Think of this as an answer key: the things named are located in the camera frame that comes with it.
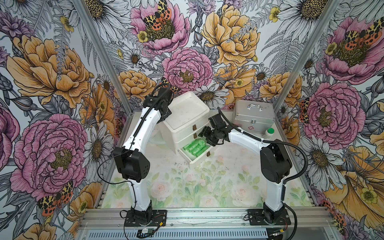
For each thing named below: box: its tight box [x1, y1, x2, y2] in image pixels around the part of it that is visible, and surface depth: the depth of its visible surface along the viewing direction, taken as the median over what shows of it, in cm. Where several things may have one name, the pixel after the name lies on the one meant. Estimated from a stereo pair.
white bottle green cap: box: [262, 127, 275, 141], surface depth 100 cm
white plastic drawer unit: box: [160, 91, 214, 165], surface depth 90 cm
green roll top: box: [182, 141, 196, 151], surface depth 99 cm
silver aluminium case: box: [233, 99, 276, 137], surface depth 104 cm
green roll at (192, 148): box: [187, 141, 200, 154], surface depth 99 cm
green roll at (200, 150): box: [194, 145, 208, 157], surface depth 97 cm
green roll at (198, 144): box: [192, 139, 206, 152], surface depth 98 cm
